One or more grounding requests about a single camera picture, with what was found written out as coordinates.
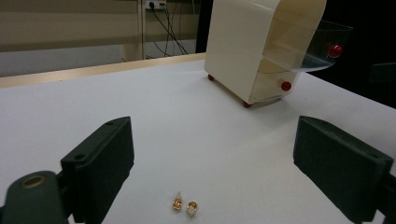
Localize black cable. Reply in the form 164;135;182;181
148;2;190;56
152;3;172;58

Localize clear drawer with red knob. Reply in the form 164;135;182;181
264;20;354;74

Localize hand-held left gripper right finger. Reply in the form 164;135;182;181
292;115;394;224

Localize cream jewelry drawer box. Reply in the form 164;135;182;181
204;0;328;109

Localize white power socket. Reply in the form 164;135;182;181
145;0;167;10

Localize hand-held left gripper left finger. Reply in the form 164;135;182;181
60;116;135;224

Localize amber gemstone earring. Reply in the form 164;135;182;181
172;190;184;211
186;200;199;217

